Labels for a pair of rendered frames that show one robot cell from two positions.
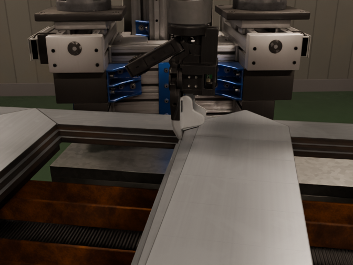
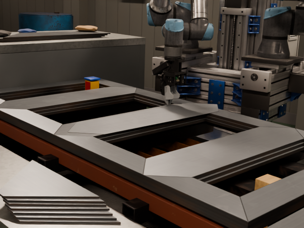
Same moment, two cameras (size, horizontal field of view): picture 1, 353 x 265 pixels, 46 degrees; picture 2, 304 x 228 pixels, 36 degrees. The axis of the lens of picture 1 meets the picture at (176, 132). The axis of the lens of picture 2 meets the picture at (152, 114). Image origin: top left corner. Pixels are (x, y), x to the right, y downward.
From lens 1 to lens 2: 1.47 m
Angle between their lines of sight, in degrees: 37
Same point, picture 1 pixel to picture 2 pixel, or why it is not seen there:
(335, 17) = not seen: outside the picture
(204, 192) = (142, 114)
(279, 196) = (161, 120)
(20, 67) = not seen: hidden behind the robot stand
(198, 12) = (170, 51)
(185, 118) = (167, 95)
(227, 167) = (163, 112)
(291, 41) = (262, 75)
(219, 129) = (188, 106)
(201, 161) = (159, 110)
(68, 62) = not seen: hidden behind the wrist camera
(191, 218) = (127, 116)
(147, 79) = (203, 87)
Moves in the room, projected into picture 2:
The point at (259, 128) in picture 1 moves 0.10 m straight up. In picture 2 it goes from (204, 109) to (205, 85)
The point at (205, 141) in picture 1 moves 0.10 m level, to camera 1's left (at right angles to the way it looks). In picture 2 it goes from (173, 106) to (155, 102)
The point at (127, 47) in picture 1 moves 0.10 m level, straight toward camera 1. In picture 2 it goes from (195, 68) to (186, 70)
